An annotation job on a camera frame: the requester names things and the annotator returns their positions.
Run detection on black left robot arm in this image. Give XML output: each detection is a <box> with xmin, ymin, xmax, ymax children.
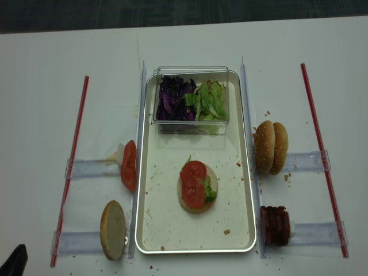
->
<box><xmin>0</xmin><ymin>244</ymin><xmax>28</xmax><ymax>276</ymax></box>

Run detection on upper tomato slice on bun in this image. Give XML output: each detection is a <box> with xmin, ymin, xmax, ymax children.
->
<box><xmin>180</xmin><ymin>160</ymin><xmax>206</xmax><ymax>185</ymax></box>

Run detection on tomato slice on bun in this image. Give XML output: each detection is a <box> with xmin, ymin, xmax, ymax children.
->
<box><xmin>180</xmin><ymin>160</ymin><xmax>206</xmax><ymax>185</ymax></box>
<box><xmin>182</xmin><ymin>182</ymin><xmax>205</xmax><ymax>209</ymax></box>

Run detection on green lettuce pile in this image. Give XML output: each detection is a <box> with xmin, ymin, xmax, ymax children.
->
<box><xmin>182</xmin><ymin>80</ymin><xmax>228</xmax><ymax>121</ymax></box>

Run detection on lower tomato slice on bun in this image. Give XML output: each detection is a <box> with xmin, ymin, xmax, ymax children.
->
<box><xmin>182</xmin><ymin>182</ymin><xmax>205</xmax><ymax>209</ymax></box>

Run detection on standing tomato slices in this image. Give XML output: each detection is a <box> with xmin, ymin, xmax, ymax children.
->
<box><xmin>120</xmin><ymin>140</ymin><xmax>136</xmax><ymax>193</ymax></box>

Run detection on lettuce piece on bun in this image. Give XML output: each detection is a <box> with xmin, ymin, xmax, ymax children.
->
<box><xmin>203</xmin><ymin>175</ymin><xmax>218</xmax><ymax>203</ymax></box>

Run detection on white pusher behind tomato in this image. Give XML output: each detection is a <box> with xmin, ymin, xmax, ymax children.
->
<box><xmin>116</xmin><ymin>143</ymin><xmax>125</xmax><ymax>167</ymax></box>

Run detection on meat patty stack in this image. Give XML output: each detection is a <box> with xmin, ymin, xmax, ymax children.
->
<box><xmin>260</xmin><ymin>206</ymin><xmax>290</xmax><ymax>246</ymax></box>

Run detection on white pusher behind patties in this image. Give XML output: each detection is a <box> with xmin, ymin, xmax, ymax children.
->
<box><xmin>289</xmin><ymin>221</ymin><xmax>295</xmax><ymax>241</ymax></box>

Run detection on purple cabbage pile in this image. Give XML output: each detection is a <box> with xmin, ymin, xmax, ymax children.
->
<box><xmin>156</xmin><ymin>76</ymin><xmax>197</xmax><ymax>121</ymax></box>

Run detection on clear plastic container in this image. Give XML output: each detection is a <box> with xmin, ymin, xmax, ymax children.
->
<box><xmin>151</xmin><ymin>66</ymin><xmax>229</xmax><ymax>135</ymax></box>

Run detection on bottom bun on tray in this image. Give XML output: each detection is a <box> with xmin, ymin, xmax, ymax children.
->
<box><xmin>178</xmin><ymin>165</ymin><xmax>218</xmax><ymax>213</ymax></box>

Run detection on white metal tray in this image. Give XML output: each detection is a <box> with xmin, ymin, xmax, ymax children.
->
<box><xmin>135</xmin><ymin>71</ymin><xmax>256</xmax><ymax>254</ymax></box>

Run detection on sesame bun left half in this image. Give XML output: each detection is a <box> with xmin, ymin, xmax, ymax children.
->
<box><xmin>254</xmin><ymin>120</ymin><xmax>275</xmax><ymax>174</ymax></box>

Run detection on sesame bun half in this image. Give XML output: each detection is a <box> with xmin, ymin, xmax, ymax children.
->
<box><xmin>270</xmin><ymin>122</ymin><xmax>289</xmax><ymax>175</ymax></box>
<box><xmin>254</xmin><ymin>120</ymin><xmax>275</xmax><ymax>174</ymax></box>

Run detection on sesame bun right half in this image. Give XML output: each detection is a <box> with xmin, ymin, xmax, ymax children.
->
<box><xmin>270</xmin><ymin>122</ymin><xmax>289</xmax><ymax>175</ymax></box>

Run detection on left red strip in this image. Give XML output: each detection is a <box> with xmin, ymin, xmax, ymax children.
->
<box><xmin>50</xmin><ymin>75</ymin><xmax>89</xmax><ymax>267</ymax></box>

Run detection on red strip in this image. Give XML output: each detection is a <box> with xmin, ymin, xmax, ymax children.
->
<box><xmin>300</xmin><ymin>63</ymin><xmax>349</xmax><ymax>258</ymax></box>
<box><xmin>50</xmin><ymin>75</ymin><xmax>89</xmax><ymax>267</ymax></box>

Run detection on standing bun half left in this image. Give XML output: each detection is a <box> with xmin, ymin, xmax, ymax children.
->
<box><xmin>100</xmin><ymin>200</ymin><xmax>126</xmax><ymax>260</ymax></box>

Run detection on right red strip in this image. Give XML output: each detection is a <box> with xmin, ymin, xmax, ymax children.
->
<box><xmin>300</xmin><ymin>63</ymin><xmax>349</xmax><ymax>258</ymax></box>

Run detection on upper left clear rail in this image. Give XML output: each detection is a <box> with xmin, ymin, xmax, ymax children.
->
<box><xmin>65</xmin><ymin>159</ymin><xmax>120</xmax><ymax>179</ymax></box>

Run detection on upper right clear rail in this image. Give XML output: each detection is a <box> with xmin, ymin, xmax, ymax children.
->
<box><xmin>282</xmin><ymin>150</ymin><xmax>331</xmax><ymax>173</ymax></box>

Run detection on lower left clear rail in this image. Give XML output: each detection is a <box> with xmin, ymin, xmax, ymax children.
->
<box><xmin>51</xmin><ymin>231</ymin><xmax>103</xmax><ymax>256</ymax></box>

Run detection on lower right clear rail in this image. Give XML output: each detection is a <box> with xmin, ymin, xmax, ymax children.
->
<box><xmin>289</xmin><ymin>221</ymin><xmax>348</xmax><ymax>246</ymax></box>

